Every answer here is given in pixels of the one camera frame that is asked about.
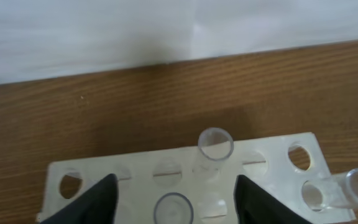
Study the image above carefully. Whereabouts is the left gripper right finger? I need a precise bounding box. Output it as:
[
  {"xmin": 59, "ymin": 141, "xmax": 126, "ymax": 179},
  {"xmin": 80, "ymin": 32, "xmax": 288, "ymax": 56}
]
[{"xmin": 233, "ymin": 174, "xmax": 313, "ymax": 224}]

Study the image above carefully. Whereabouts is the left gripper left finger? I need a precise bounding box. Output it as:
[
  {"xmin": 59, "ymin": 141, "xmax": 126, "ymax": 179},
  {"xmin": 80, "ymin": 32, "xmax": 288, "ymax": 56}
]
[{"xmin": 39, "ymin": 173, "xmax": 119, "ymax": 224}]

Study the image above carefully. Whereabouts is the white test tube rack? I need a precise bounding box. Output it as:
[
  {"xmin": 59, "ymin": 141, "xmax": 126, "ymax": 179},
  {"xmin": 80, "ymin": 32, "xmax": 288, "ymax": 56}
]
[{"xmin": 35, "ymin": 132, "xmax": 357, "ymax": 224}]

